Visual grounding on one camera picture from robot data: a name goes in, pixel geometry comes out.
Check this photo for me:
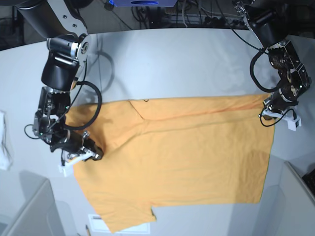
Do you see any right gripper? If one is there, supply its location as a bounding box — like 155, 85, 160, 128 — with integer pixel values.
50, 130, 103, 161

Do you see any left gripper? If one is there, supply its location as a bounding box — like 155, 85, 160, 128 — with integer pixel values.
262, 91, 298, 121

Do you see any orange T-shirt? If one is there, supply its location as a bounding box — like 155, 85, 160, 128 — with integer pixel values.
73, 94, 274, 225

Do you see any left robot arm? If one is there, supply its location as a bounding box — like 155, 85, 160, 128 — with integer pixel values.
233, 0, 312, 121

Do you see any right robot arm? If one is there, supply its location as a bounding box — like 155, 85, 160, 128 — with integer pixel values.
15, 0, 103, 161

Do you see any white paper label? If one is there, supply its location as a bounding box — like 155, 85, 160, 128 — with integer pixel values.
88, 214, 151, 235

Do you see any black keyboard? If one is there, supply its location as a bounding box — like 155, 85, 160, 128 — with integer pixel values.
302, 169, 315, 195

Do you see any pencil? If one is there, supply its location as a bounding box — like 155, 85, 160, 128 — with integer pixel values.
85, 225, 91, 236

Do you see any grey partition left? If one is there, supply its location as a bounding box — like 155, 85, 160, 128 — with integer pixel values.
0, 171, 65, 236

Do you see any grey partition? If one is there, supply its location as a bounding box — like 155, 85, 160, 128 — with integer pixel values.
0, 171, 65, 236
254, 162, 315, 236

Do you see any white cloth at left edge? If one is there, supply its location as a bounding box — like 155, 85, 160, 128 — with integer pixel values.
0, 111, 14, 171

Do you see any grey partition right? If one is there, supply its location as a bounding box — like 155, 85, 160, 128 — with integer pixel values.
254, 162, 315, 236

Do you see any blue grey box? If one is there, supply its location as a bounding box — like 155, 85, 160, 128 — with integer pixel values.
113, 0, 177, 7

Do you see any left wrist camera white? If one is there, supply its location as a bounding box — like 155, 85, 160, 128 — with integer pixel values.
258, 108, 302, 131

